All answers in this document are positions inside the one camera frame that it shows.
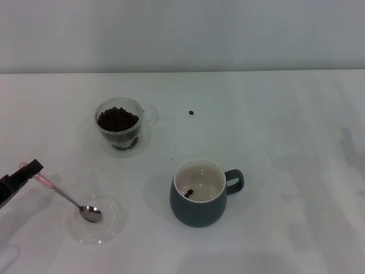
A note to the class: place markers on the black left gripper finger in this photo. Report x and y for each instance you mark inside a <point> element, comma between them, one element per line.
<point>30,171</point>

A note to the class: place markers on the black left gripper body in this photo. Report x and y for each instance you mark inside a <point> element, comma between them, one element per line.
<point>8,189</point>

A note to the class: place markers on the coffee beans pile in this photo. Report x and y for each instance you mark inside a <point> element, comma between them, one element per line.
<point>118,120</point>

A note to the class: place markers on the few poured coffee beans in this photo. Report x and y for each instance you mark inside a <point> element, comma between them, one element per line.
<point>188,193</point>

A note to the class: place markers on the dark teal ceramic mug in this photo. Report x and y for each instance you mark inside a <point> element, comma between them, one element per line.
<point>196,211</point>

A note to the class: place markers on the scattered coffee beans cluster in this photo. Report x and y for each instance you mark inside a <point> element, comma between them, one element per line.
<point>125,147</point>

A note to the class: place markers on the clear glass cup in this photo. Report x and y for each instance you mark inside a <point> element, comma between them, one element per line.
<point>134,134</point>

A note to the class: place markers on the small clear glass dish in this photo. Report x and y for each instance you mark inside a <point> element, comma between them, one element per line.
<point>114,228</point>

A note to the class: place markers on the clear glass saucer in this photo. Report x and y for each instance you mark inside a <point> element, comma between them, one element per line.
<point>144,145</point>

